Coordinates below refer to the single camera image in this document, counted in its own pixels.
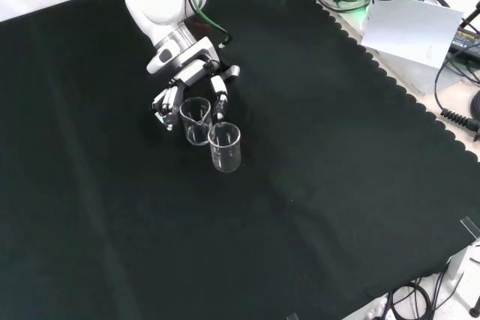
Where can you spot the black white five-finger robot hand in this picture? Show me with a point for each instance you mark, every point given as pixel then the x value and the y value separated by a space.
pixel 187 57

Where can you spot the clear glass beaker 200 ml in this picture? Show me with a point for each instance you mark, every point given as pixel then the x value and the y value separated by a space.
pixel 195 138
pixel 225 160

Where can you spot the black bench cloth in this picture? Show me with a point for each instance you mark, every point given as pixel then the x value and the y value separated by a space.
pixel 112 204

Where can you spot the pale board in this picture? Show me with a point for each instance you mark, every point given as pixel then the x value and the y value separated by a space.
pixel 408 29

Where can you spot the clear tape strip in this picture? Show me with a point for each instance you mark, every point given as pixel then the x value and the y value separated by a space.
pixel 293 316
pixel 470 227

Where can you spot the black power adapter yellow label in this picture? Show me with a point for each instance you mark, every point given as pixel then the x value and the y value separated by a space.
pixel 467 40

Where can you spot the white power strip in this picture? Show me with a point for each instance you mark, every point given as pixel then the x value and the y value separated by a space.
pixel 375 308

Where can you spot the grey metal base plate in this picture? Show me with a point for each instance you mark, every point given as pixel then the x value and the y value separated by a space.
pixel 422 77

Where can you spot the white metal bracket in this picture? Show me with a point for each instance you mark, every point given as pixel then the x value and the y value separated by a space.
pixel 463 271

